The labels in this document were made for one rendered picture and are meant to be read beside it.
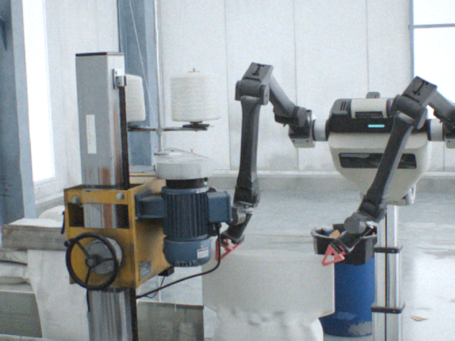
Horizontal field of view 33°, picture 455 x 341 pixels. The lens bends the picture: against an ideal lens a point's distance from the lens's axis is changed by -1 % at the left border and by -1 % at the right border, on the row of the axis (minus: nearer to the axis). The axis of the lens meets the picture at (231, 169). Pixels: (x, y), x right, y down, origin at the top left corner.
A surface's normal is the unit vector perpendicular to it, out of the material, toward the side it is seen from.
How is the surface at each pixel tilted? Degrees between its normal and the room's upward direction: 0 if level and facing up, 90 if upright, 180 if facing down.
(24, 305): 90
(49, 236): 90
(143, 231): 90
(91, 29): 90
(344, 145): 40
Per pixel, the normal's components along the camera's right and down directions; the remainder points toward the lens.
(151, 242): 0.95, 0.00
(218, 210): 0.10, 0.12
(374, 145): -0.26, -0.68
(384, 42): -0.32, 0.13
